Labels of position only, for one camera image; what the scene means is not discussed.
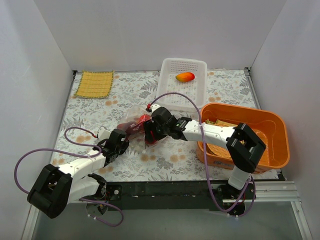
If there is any yellow woven mat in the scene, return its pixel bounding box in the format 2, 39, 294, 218
74, 70, 114, 99

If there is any green bamboo mat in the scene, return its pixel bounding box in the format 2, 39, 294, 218
205, 119, 237, 127

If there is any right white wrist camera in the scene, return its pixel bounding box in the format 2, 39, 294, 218
145, 103, 161, 113

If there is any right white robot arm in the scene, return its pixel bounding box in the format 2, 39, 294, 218
143, 104, 266, 199

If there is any clear zip top bag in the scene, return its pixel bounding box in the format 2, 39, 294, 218
117, 105, 157, 154

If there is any white perforated plastic basket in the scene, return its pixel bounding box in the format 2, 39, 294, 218
156, 58, 208, 113

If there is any orange yellow fake mango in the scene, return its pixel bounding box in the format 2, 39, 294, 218
175, 72, 196, 83

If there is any orange plastic tub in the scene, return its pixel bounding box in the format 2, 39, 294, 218
200, 103, 290, 174

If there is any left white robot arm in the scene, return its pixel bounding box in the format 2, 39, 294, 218
27, 128, 129, 219

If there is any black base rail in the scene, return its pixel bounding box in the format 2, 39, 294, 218
104, 180, 256, 216

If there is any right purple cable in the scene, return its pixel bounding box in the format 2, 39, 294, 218
149, 92, 257, 218

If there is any round woven bamboo tray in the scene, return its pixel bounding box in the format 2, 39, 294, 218
206, 144, 231, 159

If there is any red fake tomato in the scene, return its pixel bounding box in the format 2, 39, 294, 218
138, 114, 151, 124

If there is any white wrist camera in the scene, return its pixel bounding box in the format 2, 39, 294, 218
97, 126, 111, 141
145, 103, 161, 113

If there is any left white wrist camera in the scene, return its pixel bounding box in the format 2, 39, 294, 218
97, 126, 111, 141

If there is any red fake lobster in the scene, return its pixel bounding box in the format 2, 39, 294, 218
116, 121, 145, 137

